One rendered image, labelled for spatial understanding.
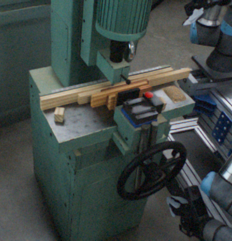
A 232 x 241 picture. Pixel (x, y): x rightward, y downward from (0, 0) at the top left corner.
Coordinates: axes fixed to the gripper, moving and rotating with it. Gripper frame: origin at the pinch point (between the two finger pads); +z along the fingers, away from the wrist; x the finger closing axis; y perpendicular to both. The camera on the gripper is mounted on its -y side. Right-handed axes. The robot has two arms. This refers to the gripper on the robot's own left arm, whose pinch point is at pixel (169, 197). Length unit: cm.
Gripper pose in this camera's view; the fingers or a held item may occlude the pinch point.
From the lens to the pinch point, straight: 126.8
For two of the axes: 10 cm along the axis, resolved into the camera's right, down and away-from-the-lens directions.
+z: -4.6, -1.3, 8.8
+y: 1.3, 9.7, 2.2
